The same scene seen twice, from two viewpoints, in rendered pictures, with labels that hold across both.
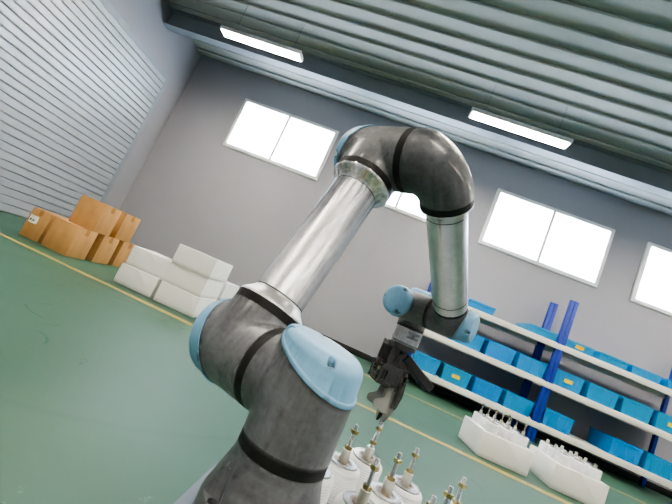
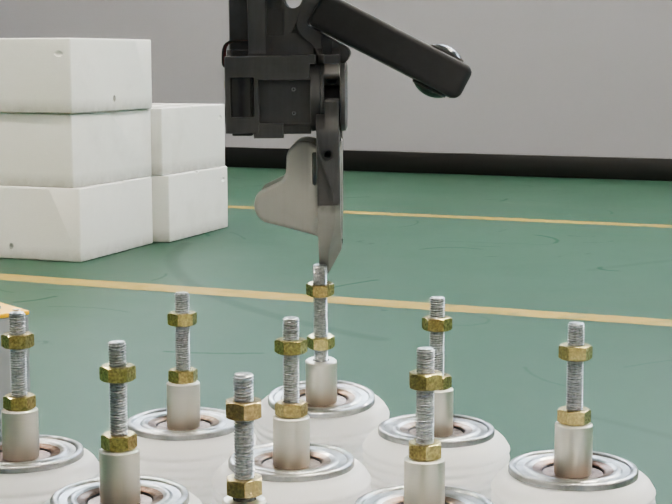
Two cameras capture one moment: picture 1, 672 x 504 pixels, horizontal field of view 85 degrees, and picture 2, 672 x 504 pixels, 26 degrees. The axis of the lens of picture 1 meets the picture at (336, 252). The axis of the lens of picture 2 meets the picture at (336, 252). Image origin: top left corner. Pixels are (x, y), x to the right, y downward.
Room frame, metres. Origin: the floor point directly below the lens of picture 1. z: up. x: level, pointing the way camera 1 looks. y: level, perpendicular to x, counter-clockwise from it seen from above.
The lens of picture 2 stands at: (0.03, -0.54, 0.49)
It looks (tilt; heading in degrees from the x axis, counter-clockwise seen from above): 8 degrees down; 14
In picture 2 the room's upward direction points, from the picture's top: straight up
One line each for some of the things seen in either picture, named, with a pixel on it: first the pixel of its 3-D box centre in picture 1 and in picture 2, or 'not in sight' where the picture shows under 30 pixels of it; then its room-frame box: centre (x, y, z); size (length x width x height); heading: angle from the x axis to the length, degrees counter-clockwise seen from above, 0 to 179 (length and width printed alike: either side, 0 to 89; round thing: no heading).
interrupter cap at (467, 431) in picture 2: (404, 484); (436, 431); (0.94, -0.38, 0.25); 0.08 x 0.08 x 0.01
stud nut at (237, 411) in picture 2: not in sight; (243, 408); (0.68, -0.33, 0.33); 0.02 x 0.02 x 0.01; 78
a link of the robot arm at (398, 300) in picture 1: (409, 305); not in sight; (0.91, -0.22, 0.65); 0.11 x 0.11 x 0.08; 53
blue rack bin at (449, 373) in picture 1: (451, 374); not in sight; (5.27, -2.20, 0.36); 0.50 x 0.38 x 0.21; 172
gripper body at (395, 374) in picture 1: (393, 364); (291, 52); (1.00, -0.26, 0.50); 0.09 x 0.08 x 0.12; 102
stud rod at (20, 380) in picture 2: not in sight; (18, 373); (0.82, -0.14, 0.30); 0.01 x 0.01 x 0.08
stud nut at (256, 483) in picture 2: not in sight; (244, 485); (0.68, -0.33, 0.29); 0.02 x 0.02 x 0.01; 78
